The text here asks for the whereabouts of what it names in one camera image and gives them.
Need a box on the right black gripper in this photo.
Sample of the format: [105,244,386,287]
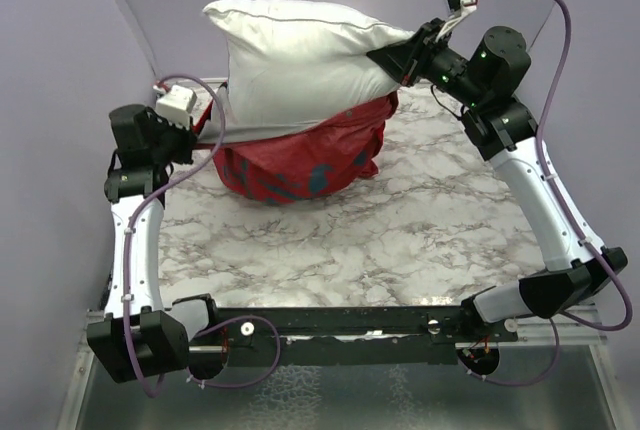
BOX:
[372,17,489,108]

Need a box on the white pillow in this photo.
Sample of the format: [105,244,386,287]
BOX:
[203,0,412,144]

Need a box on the red printed pillowcase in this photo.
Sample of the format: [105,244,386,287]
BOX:
[212,91,399,204]

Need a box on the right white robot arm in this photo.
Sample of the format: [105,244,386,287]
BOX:
[367,19,628,341]

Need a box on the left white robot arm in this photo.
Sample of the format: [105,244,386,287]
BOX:
[87,104,221,383]

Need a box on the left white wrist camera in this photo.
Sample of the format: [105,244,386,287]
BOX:
[153,82,197,130]

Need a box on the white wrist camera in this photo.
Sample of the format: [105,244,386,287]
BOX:
[435,0,477,42]
[153,82,197,130]

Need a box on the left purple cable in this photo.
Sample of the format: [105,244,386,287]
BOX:
[122,74,281,399]

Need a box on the purple cable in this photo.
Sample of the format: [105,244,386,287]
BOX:
[122,74,281,399]
[474,0,634,385]

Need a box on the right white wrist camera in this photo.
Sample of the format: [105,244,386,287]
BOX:
[435,0,477,42]

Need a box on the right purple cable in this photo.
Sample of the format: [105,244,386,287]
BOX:
[474,0,634,385]

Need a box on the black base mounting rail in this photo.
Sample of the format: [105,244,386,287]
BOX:
[167,294,517,367]

